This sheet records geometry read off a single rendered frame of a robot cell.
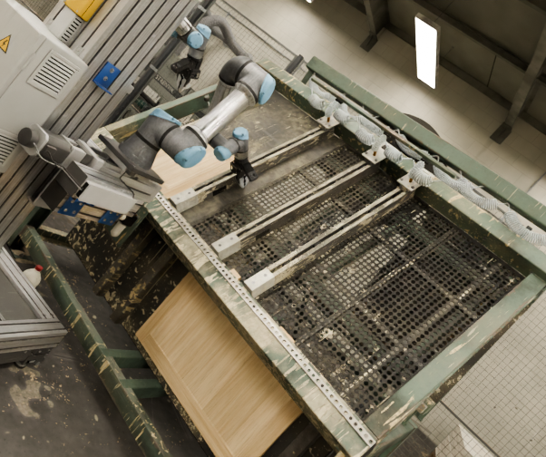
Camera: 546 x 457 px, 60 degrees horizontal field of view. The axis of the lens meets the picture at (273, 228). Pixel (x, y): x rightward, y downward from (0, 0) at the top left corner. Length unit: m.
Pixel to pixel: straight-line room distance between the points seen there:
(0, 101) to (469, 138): 6.68
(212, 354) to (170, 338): 0.26
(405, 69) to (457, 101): 0.94
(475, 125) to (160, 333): 6.06
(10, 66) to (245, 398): 1.58
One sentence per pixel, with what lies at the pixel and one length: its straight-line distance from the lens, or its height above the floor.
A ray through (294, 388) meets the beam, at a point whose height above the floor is 0.81.
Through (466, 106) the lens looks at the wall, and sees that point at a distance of 7.76.
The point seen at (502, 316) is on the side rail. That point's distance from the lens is 2.28.
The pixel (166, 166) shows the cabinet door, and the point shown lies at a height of 1.00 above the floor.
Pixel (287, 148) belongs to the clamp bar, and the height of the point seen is 1.51.
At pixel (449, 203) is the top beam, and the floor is 1.83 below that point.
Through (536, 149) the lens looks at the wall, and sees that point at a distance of 7.65.
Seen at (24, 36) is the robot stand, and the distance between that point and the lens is 1.67.
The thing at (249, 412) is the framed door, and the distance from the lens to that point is 2.25.
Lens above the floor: 1.38
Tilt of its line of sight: 6 degrees down
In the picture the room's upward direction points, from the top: 41 degrees clockwise
